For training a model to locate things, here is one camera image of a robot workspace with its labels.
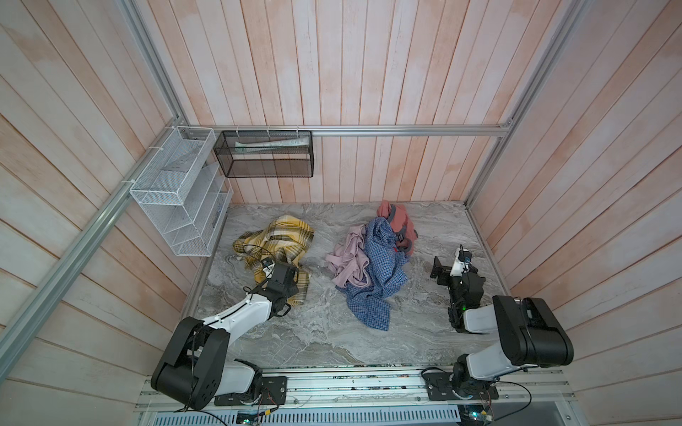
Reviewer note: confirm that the pink cloth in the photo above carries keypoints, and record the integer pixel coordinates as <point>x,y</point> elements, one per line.
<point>348,261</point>

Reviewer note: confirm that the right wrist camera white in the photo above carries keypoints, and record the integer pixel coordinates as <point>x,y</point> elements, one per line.
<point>462,263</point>

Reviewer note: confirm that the aluminium frame horizontal bar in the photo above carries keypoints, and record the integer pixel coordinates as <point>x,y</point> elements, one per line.
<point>410,130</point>

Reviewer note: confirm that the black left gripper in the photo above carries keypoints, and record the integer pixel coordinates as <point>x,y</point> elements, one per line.
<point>293,289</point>

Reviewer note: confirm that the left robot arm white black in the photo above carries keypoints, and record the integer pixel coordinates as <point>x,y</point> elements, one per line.
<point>194,368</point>

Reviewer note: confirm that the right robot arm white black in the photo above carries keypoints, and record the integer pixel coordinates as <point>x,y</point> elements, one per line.
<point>529,335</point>

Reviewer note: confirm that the red cloth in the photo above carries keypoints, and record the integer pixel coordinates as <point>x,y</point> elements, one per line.
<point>402,226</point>

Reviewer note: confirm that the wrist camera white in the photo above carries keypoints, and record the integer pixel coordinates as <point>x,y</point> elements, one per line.
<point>268,265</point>
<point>462,263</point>

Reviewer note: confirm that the yellow plaid cloth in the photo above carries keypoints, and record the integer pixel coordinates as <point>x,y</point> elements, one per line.
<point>287,239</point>

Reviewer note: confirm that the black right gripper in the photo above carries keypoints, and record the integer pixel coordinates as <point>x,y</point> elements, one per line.
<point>444,274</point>

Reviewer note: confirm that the black mesh basket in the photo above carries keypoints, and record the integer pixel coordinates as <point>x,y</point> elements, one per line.
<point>265,154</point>

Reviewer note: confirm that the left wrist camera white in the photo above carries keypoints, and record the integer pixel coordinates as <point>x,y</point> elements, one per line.
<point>268,265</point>

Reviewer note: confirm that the aluminium mounting rail base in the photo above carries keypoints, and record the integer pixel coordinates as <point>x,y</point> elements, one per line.
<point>393,395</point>

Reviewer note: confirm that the blue checked cloth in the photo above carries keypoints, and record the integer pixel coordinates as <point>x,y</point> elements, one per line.
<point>369,305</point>

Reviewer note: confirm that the white wire mesh shelf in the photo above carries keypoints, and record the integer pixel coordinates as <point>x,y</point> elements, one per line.
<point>182,194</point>

